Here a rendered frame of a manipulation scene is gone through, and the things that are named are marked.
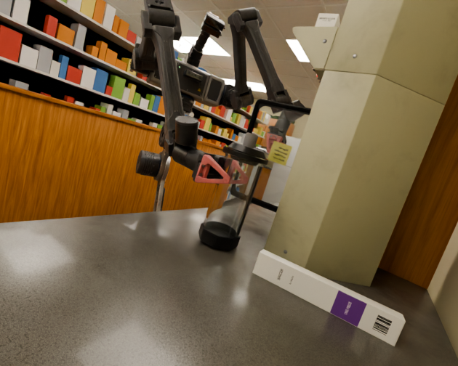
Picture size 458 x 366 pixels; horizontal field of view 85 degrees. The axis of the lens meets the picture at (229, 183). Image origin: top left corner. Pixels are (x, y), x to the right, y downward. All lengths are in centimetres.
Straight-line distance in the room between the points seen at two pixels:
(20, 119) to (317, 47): 199
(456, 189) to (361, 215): 38
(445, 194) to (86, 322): 94
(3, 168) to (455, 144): 243
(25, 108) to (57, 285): 193
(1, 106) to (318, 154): 201
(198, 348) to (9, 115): 207
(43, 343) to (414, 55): 78
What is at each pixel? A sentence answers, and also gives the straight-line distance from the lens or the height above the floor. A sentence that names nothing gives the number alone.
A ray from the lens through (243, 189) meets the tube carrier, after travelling 55.
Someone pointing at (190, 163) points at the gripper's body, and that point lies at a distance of 64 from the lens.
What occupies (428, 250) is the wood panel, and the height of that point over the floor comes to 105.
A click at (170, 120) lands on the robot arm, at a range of 74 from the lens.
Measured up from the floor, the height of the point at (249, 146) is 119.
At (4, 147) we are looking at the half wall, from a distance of 229.
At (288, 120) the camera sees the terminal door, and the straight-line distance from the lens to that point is 98.
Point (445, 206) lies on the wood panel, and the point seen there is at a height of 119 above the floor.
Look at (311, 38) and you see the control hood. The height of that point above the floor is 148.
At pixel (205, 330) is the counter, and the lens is 38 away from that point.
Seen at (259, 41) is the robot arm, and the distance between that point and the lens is 118.
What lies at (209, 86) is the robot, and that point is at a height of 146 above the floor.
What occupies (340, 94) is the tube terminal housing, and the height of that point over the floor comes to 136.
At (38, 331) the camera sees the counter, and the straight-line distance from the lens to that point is 35.
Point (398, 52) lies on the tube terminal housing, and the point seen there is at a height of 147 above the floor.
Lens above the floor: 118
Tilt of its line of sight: 8 degrees down
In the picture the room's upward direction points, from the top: 17 degrees clockwise
